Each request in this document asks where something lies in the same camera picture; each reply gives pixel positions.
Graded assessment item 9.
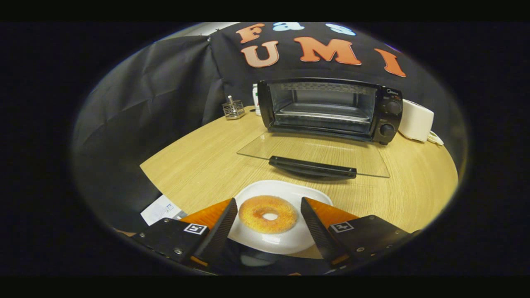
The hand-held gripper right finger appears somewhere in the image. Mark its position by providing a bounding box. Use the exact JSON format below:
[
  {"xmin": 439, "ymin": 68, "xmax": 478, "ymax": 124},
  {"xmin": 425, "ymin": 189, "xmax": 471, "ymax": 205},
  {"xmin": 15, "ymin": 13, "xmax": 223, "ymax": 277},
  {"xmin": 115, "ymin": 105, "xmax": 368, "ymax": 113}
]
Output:
[{"xmin": 301, "ymin": 197, "xmax": 421, "ymax": 267}]

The white paper sheet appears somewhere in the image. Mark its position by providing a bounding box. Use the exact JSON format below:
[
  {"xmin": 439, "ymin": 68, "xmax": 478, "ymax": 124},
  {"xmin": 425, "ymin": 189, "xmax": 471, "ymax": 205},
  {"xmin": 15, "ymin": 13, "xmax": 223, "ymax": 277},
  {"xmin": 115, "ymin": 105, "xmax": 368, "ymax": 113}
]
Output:
[{"xmin": 140, "ymin": 195, "xmax": 188, "ymax": 226}]

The metal wire holder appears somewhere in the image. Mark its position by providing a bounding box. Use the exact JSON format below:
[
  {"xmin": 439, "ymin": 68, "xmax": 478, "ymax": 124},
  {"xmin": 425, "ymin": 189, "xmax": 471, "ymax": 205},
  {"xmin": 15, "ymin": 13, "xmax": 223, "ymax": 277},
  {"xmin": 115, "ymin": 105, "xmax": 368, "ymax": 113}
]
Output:
[{"xmin": 222, "ymin": 96, "xmax": 246, "ymax": 120}]

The sugared donut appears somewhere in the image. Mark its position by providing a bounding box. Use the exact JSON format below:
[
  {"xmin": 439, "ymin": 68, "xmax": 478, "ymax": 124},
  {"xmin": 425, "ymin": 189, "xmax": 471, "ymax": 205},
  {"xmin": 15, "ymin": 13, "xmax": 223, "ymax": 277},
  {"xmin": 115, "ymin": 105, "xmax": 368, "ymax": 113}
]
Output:
[{"xmin": 239, "ymin": 195, "xmax": 299, "ymax": 234}]

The white plate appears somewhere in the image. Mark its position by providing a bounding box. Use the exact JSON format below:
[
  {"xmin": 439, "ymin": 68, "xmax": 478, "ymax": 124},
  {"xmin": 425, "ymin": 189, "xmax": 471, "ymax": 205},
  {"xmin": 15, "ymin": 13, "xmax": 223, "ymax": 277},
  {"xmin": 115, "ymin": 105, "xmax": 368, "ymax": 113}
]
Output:
[{"xmin": 227, "ymin": 180, "xmax": 333, "ymax": 255}]

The black backdrop cloth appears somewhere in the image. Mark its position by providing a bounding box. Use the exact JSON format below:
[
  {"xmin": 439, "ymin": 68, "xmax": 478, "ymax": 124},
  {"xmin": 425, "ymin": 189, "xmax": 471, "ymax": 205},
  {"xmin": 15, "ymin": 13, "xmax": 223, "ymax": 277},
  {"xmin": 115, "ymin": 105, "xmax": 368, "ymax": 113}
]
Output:
[{"xmin": 72, "ymin": 23, "xmax": 466, "ymax": 232}]

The white toaster appliance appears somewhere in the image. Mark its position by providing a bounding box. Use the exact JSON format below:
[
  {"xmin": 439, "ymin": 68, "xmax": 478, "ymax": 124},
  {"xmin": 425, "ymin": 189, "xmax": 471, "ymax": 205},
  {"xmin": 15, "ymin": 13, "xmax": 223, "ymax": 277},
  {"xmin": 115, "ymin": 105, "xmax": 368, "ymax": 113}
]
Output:
[{"xmin": 398, "ymin": 99, "xmax": 435, "ymax": 142}]

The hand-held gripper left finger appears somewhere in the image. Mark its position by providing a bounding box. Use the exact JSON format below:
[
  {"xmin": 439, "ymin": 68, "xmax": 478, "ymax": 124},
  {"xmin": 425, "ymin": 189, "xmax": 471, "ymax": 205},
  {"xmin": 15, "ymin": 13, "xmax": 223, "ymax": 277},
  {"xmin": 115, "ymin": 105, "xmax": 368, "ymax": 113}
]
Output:
[{"xmin": 132, "ymin": 198, "xmax": 239, "ymax": 267}]

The metal oven tray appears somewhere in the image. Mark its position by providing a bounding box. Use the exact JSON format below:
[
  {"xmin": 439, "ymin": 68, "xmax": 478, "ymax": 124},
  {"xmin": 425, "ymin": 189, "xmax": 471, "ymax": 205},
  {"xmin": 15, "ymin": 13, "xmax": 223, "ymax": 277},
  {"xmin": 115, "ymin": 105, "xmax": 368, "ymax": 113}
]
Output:
[{"xmin": 275, "ymin": 103, "xmax": 371, "ymax": 123}]

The black toaster oven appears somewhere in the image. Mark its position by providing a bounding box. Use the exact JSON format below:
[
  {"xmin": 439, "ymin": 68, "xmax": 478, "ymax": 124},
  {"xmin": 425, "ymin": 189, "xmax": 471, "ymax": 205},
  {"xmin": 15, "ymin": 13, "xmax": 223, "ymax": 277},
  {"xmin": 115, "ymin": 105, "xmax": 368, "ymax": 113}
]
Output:
[{"xmin": 237, "ymin": 78, "xmax": 403, "ymax": 179}]

